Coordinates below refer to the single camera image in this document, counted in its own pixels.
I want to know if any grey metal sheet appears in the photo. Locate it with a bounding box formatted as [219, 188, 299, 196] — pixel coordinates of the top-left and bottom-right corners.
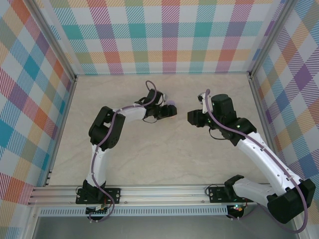
[32, 216, 300, 239]

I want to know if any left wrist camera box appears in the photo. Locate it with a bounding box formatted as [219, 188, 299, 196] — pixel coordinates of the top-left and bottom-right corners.
[160, 92, 171, 106]

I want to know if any aluminium frame side rail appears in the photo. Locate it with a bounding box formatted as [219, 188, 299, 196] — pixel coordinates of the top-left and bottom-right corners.
[44, 76, 78, 187]
[248, 73, 286, 186]

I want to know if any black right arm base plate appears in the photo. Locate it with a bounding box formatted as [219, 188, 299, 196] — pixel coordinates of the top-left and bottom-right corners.
[208, 186, 255, 204]

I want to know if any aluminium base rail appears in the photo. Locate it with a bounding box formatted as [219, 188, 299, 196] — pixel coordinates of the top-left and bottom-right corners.
[27, 184, 275, 207]

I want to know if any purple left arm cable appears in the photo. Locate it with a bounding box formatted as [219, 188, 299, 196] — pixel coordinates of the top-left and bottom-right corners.
[87, 80, 158, 224]

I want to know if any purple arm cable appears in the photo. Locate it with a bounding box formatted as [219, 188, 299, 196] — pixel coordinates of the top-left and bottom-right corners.
[204, 89, 308, 234]
[87, 80, 158, 224]

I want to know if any aluminium frame post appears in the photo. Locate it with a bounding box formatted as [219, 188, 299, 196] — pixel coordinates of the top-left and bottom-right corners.
[29, 0, 77, 82]
[18, 206, 42, 239]
[249, 0, 291, 78]
[289, 219, 312, 239]

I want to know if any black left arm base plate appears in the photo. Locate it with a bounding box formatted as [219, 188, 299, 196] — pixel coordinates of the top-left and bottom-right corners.
[76, 188, 122, 205]

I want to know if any slotted white cable duct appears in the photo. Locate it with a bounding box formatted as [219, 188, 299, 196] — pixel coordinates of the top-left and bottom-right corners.
[39, 208, 229, 217]

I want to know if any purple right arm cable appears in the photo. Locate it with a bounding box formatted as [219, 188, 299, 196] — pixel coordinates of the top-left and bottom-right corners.
[204, 89, 308, 234]

